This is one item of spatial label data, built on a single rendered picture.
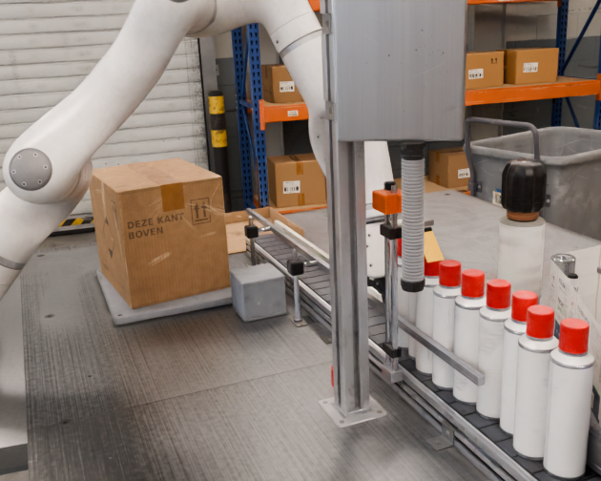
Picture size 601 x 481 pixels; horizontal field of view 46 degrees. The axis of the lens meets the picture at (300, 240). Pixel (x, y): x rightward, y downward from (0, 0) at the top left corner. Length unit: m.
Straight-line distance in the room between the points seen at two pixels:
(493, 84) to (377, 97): 4.58
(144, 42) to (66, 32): 4.07
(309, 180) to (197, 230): 3.45
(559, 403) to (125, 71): 0.87
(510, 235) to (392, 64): 0.54
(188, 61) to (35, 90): 1.09
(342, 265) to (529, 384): 0.32
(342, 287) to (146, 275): 0.64
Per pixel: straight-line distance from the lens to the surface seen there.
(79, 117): 1.29
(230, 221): 2.28
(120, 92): 1.29
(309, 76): 1.28
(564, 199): 3.55
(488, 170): 3.70
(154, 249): 1.59
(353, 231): 1.07
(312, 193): 5.05
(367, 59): 0.96
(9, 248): 1.34
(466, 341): 1.08
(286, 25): 1.29
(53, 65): 5.36
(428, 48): 0.95
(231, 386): 1.29
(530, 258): 1.40
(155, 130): 5.41
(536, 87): 5.62
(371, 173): 1.27
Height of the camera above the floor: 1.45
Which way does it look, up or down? 17 degrees down
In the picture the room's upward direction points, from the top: 3 degrees counter-clockwise
